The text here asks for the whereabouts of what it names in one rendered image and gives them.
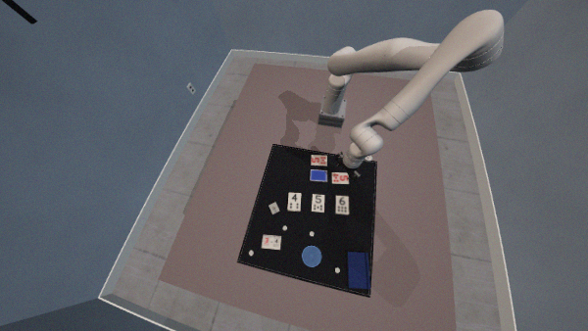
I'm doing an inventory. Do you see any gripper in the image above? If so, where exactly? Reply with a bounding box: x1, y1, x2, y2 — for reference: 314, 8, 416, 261
335, 152, 363, 179

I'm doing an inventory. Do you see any red and black print card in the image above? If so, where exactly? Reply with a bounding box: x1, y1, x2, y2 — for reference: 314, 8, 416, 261
261, 233, 283, 252

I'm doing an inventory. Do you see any black mat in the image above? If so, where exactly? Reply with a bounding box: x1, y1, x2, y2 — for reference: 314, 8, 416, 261
237, 143, 378, 298

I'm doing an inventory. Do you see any mauve pink table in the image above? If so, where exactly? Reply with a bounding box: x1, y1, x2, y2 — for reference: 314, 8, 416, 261
158, 63, 459, 331

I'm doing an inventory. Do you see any blue disc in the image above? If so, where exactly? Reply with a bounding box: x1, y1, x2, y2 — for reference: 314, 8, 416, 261
300, 245, 323, 268

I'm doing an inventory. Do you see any blue book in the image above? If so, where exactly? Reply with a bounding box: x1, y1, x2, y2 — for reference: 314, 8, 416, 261
346, 251, 372, 291

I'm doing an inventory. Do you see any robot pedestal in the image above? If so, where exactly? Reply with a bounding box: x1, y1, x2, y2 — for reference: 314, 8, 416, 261
318, 98, 348, 128

